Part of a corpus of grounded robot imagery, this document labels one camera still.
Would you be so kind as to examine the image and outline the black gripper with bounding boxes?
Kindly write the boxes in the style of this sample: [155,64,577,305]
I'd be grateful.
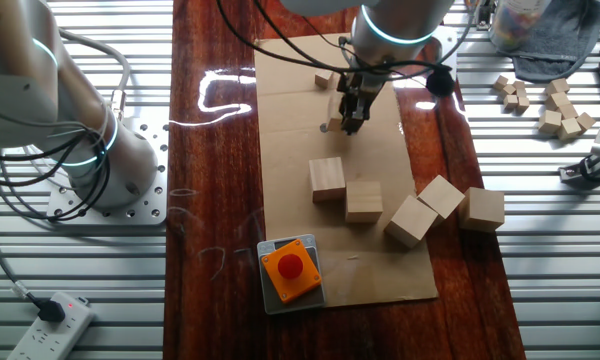
[336,69,384,136]

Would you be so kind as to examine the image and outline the large wooden cube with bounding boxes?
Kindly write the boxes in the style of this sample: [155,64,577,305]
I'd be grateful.
[344,180,384,224]
[458,186,506,234]
[416,174,466,221]
[308,156,347,204]
[383,194,440,250]
[326,94,345,133]

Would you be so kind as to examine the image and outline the reddish wood grain board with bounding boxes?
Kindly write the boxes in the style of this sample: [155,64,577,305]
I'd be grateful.
[162,0,527,360]

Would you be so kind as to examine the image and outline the orange emergency stop button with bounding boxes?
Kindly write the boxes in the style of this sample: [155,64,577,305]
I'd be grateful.
[260,238,323,305]

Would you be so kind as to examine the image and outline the brown cardboard sheet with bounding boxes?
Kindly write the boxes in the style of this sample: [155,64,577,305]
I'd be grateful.
[253,32,440,309]

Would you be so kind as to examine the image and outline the jar with colourful contents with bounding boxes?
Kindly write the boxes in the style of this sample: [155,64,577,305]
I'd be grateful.
[488,0,551,52]

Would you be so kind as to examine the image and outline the silver robot mounting plate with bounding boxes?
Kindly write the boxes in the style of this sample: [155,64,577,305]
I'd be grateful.
[44,106,170,227]

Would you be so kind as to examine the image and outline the black power plug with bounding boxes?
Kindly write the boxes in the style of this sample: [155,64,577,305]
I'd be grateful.
[36,298,67,324]

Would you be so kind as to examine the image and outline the white power strip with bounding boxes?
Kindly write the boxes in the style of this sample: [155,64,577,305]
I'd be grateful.
[7,291,97,360]

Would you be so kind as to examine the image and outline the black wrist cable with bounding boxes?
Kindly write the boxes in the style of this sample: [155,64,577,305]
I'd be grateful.
[214,0,454,81]

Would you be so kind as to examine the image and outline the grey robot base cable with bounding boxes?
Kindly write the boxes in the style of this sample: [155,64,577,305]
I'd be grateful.
[54,27,132,122]

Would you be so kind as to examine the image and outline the metal camera stand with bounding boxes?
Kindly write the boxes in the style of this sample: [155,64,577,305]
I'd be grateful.
[558,148,600,190]

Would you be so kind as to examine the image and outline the black cable bundle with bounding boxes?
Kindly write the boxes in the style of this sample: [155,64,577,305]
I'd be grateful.
[0,117,115,224]

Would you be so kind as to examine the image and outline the grey power cord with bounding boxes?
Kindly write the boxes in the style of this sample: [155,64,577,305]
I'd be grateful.
[0,164,44,306]

